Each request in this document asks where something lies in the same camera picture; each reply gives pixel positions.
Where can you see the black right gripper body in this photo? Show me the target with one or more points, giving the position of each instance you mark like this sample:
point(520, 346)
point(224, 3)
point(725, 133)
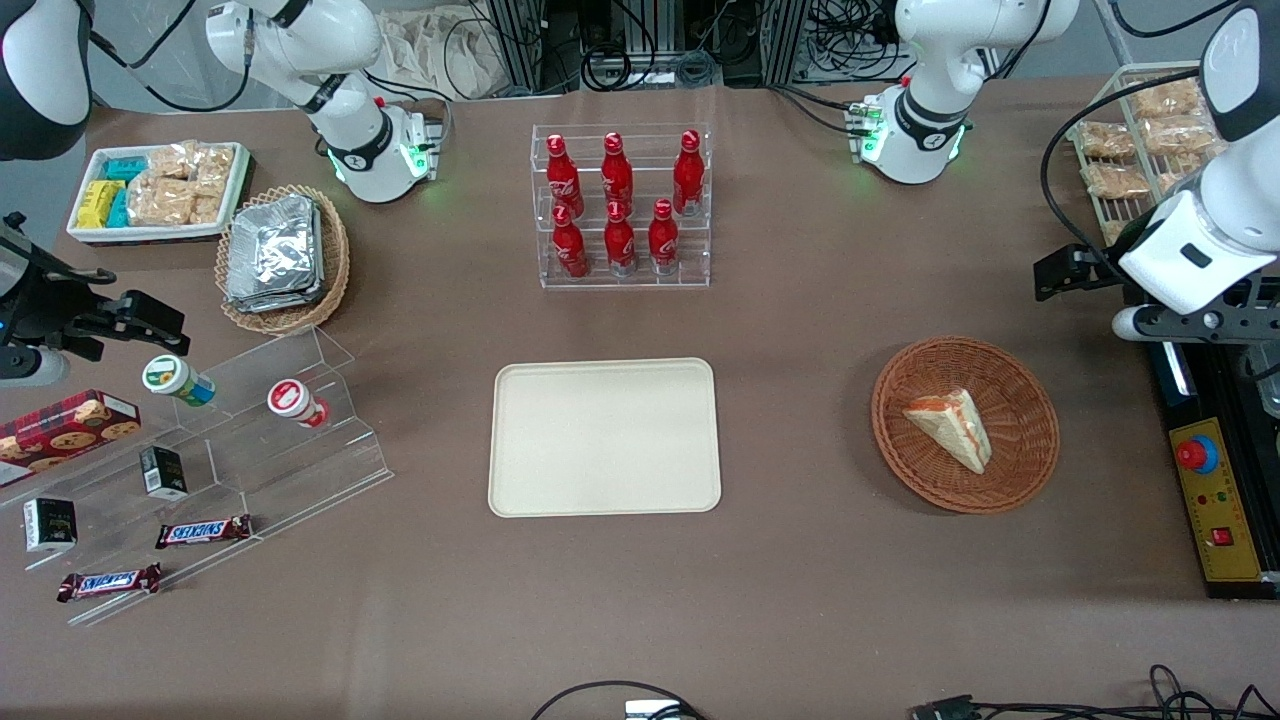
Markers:
point(40, 305)

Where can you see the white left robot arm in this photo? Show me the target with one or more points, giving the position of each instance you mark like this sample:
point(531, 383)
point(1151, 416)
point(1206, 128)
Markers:
point(940, 60)

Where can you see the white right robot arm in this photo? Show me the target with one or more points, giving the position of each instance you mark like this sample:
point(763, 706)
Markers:
point(290, 40)

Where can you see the brown wicker basket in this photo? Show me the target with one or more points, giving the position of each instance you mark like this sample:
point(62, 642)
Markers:
point(1025, 420)

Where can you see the light wicker basket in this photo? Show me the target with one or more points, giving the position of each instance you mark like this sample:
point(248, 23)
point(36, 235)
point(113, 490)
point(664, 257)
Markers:
point(335, 260)

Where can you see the wrapped triangular sandwich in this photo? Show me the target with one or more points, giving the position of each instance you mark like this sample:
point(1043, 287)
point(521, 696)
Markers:
point(955, 425)

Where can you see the beige plastic tray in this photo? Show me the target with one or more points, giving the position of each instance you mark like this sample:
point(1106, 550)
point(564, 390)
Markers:
point(605, 440)

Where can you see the green lid yogurt cup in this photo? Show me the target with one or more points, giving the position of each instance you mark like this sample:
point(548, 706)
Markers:
point(170, 378)

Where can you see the black yellow control box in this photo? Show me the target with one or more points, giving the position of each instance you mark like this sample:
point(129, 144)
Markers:
point(1215, 385)

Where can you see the white rectangular snack bin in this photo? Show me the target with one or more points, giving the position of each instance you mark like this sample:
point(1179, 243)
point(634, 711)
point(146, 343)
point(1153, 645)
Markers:
point(90, 235)

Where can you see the yellow snack packet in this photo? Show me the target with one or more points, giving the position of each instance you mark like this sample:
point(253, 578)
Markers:
point(98, 204)

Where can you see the red tartan cookie box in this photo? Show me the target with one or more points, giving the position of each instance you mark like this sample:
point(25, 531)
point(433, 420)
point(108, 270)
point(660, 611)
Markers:
point(60, 435)

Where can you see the teal snack packet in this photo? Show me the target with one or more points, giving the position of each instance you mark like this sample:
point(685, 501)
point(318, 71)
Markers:
point(125, 169)
point(119, 210)

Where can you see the clear rice cracker packet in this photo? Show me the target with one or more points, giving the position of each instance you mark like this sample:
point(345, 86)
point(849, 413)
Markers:
point(214, 168)
point(172, 160)
point(160, 202)

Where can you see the silver foil packet stack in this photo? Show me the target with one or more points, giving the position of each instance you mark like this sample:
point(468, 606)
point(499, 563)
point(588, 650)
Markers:
point(275, 255)

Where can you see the red emergency stop button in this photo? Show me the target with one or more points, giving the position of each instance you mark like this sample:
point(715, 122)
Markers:
point(1197, 455)

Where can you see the small black carton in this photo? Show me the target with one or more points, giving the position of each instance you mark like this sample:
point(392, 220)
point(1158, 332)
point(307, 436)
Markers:
point(162, 472)

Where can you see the red lid yogurt cup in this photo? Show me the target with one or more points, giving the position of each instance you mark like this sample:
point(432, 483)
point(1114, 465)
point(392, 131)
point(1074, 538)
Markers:
point(290, 400)

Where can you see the clear acrylic stepped display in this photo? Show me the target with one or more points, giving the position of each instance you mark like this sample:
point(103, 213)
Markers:
point(290, 470)

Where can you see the black carton with white side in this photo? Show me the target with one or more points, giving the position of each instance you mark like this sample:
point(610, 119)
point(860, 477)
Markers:
point(50, 525)

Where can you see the snickers chocolate bar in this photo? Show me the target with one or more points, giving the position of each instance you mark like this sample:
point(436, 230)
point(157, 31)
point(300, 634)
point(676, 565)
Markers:
point(110, 582)
point(205, 532)

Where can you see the red cola bottle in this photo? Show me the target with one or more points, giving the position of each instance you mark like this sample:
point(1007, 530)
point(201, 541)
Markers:
point(565, 180)
point(663, 243)
point(688, 175)
point(620, 245)
point(570, 250)
point(617, 175)

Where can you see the beige cloth bag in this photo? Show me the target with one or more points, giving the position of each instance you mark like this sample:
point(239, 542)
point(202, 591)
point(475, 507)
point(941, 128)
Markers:
point(440, 50)

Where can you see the clear acrylic bottle rack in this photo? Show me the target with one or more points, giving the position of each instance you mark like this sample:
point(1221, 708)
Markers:
point(625, 283)

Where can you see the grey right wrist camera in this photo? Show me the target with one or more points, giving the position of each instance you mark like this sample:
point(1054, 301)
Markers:
point(30, 368)

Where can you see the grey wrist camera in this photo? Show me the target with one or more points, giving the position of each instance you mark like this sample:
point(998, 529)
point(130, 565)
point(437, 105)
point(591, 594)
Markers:
point(1135, 324)
point(30, 368)

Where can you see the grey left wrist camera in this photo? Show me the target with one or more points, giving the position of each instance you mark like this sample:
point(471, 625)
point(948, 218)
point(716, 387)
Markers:
point(1135, 324)

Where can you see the aluminium frame post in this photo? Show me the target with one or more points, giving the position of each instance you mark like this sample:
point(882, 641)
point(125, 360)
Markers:
point(787, 40)
point(515, 45)

